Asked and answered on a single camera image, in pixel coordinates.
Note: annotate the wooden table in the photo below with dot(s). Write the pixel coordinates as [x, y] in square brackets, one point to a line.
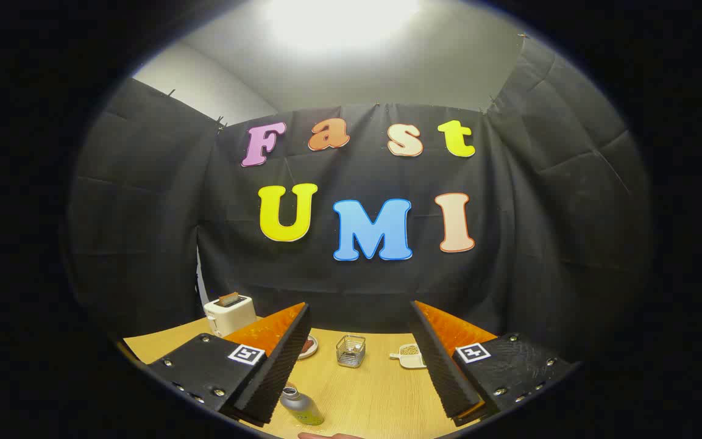
[375, 396]

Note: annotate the silver bottle with green label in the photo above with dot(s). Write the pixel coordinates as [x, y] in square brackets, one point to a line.
[301, 407]

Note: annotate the cream toaster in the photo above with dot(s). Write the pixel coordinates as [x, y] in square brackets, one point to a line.
[229, 318]

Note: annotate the reddish brown meat slice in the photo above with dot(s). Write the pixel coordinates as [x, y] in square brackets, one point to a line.
[307, 346]

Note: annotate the small white plate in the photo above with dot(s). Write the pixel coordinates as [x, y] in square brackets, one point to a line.
[313, 353]

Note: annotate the black backdrop cloth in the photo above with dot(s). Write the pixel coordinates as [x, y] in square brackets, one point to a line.
[357, 286]

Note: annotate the cream dish with beans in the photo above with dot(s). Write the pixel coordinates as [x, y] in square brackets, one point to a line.
[411, 356]

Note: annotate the toast slice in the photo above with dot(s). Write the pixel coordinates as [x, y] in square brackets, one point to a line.
[229, 299]

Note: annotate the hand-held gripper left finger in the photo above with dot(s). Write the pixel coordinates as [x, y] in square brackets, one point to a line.
[278, 366]

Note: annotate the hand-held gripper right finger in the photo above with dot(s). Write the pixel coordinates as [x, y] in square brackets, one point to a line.
[442, 372]

